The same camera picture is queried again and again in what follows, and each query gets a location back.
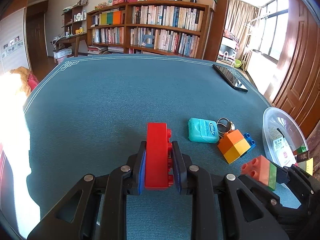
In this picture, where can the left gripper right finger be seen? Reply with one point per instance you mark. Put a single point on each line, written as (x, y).
(222, 202)

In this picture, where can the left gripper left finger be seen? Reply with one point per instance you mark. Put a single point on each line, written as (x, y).
(95, 201)

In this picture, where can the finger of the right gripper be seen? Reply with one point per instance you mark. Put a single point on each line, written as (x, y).
(304, 186)
(303, 219)

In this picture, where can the white red product box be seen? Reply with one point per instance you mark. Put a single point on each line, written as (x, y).
(282, 153)

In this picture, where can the pink green toy brick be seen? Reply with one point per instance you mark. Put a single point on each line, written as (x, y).
(261, 170)

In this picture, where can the red toy brick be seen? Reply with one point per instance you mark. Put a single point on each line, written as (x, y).
(158, 162)

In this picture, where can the yellow cardboard box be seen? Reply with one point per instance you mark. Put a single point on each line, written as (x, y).
(307, 166)

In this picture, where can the black gold lipstick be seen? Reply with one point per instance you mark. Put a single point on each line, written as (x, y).
(301, 157)

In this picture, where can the clear plastic bowl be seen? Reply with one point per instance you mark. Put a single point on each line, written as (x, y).
(275, 117)

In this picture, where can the small white medicine box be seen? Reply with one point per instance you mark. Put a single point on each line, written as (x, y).
(275, 135)

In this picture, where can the orange yellow toy brick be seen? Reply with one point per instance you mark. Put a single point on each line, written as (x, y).
(233, 145)

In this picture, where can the blue toy brick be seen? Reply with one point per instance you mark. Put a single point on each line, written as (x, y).
(250, 141)

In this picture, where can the teal dental floss case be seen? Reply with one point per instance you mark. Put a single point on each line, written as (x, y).
(202, 130)

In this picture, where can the teal table mat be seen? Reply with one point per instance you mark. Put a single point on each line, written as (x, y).
(90, 114)

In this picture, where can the brown wooden door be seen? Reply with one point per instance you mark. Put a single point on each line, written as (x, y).
(295, 88)

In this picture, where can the black smartphone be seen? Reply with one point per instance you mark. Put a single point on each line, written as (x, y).
(230, 78)

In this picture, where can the green plastic basin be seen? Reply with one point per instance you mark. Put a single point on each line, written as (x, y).
(237, 63)

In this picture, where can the baby stroller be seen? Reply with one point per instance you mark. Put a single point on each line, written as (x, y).
(229, 47)

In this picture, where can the wooden bookshelf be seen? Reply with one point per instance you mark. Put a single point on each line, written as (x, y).
(158, 27)

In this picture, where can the small wooden shelf unit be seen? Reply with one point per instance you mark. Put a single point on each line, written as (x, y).
(74, 20)

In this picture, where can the tan box on shelf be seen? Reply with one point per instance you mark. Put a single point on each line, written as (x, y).
(210, 3)

